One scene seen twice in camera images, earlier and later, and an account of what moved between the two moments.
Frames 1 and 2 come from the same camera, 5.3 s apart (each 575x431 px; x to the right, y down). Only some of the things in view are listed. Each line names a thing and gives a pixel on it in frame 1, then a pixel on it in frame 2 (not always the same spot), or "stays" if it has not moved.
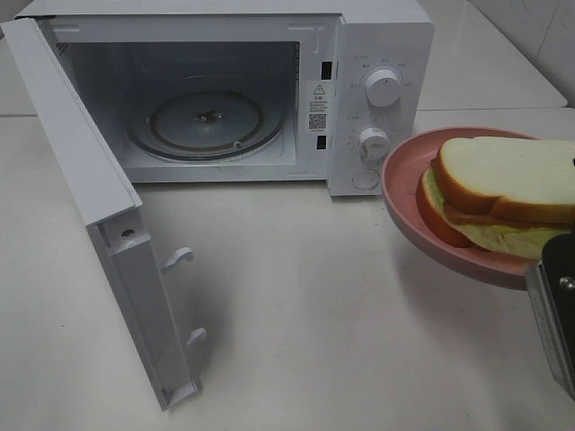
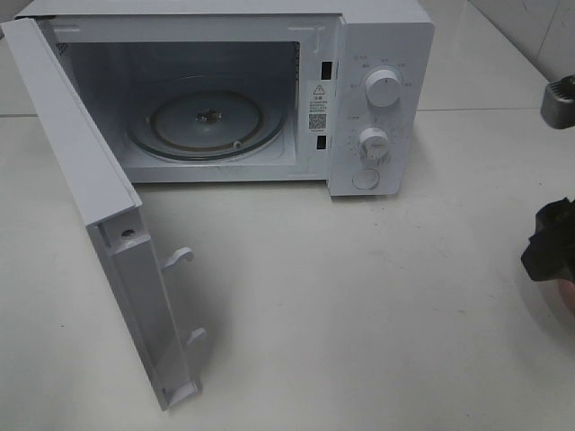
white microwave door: [112, 214] stays
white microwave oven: [336, 92] stays
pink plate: [402, 171] to [564, 308]
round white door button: [366, 180] stays
